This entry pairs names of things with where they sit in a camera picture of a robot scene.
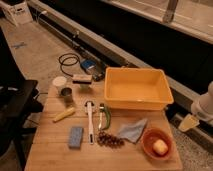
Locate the blue electronic box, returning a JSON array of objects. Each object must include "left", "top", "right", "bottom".
[{"left": 80, "top": 59, "right": 95, "bottom": 74}]

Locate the grey blue cloth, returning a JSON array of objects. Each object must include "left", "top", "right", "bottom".
[{"left": 117, "top": 118, "right": 148, "bottom": 143}]

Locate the small metal cup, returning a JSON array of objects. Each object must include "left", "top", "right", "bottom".
[{"left": 61, "top": 87, "right": 73, "bottom": 103}]

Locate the white dish brush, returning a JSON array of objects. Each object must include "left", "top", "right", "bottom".
[{"left": 85, "top": 101, "right": 94, "bottom": 145}]

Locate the orange bowl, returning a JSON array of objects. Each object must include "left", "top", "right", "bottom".
[{"left": 141, "top": 128, "right": 173, "bottom": 161}]

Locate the blue sponge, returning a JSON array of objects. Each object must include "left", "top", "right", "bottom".
[{"left": 68, "top": 126, "right": 83, "bottom": 148}]

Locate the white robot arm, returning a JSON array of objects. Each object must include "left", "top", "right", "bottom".
[{"left": 178, "top": 81, "right": 213, "bottom": 132}]

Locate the translucent cream gripper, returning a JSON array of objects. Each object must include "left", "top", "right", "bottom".
[{"left": 178, "top": 114, "right": 199, "bottom": 132}]

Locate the yellow apple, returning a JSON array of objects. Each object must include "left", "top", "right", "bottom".
[{"left": 153, "top": 139, "right": 168, "bottom": 156}]

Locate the yellow plastic bin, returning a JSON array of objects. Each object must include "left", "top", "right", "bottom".
[{"left": 104, "top": 67, "right": 174, "bottom": 110}]

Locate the black coiled cable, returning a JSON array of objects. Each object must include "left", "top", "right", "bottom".
[{"left": 58, "top": 52, "right": 82, "bottom": 78}]

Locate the green chili pepper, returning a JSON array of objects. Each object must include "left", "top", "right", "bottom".
[{"left": 102, "top": 106, "right": 111, "bottom": 130}]

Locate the bunch of dark grapes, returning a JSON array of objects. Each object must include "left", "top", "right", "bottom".
[{"left": 97, "top": 131, "right": 124, "bottom": 148}]

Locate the black chair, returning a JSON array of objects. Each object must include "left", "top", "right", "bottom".
[{"left": 0, "top": 27, "right": 43, "bottom": 170}]

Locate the white cardboard box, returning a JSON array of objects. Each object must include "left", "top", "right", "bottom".
[{"left": 0, "top": 0, "right": 33, "bottom": 26}]

